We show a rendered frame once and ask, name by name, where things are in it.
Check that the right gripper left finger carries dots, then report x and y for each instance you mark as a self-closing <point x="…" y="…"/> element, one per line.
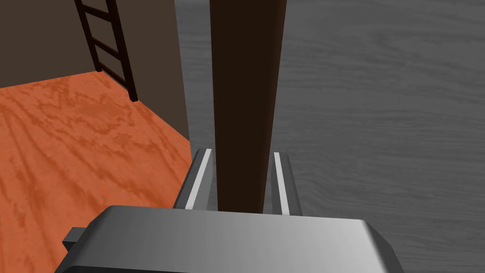
<point x="197" y="182"/>

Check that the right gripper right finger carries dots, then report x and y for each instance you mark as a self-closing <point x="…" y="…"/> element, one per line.
<point x="283" y="185"/>

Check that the black ladder shelf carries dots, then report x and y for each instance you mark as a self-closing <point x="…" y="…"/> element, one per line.
<point x="110" y="45"/>

